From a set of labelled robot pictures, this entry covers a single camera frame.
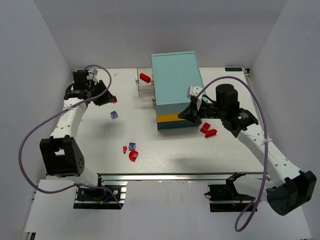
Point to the red half-round lego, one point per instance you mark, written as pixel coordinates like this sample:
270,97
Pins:
133,155

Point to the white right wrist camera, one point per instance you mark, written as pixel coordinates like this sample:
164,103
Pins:
196,99

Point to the red sloped lego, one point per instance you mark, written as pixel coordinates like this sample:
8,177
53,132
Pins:
205,127

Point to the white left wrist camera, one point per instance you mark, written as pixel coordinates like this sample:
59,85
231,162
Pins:
92,75

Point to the transparent orange-slot drawer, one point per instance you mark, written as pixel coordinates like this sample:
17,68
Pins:
145,89

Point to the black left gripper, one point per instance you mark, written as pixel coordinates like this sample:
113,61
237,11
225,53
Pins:
99,90

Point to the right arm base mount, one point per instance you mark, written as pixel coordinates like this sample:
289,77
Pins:
225,197

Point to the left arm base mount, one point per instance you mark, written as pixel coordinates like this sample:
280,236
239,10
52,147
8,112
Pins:
101,199

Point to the blue label right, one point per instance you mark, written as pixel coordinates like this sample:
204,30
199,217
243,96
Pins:
233,69

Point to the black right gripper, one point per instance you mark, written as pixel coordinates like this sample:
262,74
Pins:
197,113

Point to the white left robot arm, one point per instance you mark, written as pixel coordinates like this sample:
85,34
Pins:
61,154

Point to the red transparent rectangular lego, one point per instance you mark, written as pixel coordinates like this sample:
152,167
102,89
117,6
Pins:
144,77

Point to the small red wedge lego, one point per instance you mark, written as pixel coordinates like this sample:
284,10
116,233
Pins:
124,148

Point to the stacked teal yellow drawer cabinet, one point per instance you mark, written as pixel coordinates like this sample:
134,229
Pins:
172,74

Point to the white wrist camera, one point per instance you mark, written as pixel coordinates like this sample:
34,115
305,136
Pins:
92,75
196,99

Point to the red curved lego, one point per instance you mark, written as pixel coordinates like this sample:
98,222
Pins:
210,133

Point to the purple square lego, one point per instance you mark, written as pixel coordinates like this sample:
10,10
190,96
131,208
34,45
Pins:
132,146
114,115

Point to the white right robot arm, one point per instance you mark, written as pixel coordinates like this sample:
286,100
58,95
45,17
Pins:
292,187

